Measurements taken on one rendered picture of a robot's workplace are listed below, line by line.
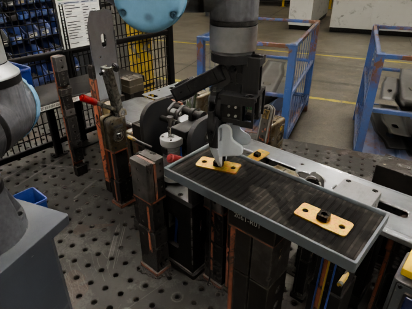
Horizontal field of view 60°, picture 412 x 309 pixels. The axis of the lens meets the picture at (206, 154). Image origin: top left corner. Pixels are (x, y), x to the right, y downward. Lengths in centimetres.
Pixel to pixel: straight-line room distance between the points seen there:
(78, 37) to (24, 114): 107
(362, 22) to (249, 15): 826
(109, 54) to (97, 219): 64
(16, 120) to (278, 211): 47
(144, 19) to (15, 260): 43
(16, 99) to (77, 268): 63
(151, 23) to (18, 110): 36
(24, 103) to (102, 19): 81
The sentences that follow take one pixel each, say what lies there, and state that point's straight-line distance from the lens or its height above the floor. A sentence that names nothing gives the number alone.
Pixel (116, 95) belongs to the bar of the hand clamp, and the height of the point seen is 112.
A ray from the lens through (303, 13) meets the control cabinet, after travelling 883.
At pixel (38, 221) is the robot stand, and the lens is 72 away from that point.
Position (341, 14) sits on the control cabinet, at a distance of 879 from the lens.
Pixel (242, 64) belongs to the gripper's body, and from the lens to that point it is 58.
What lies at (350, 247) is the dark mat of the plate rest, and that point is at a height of 116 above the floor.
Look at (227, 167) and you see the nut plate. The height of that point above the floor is 116.
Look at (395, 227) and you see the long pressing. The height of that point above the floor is 100.
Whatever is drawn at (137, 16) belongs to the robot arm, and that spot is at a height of 146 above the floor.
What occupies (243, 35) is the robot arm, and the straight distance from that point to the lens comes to 57.
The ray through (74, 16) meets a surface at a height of 128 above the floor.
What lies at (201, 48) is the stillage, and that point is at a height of 86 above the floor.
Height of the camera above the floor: 152
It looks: 29 degrees down
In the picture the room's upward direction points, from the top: straight up
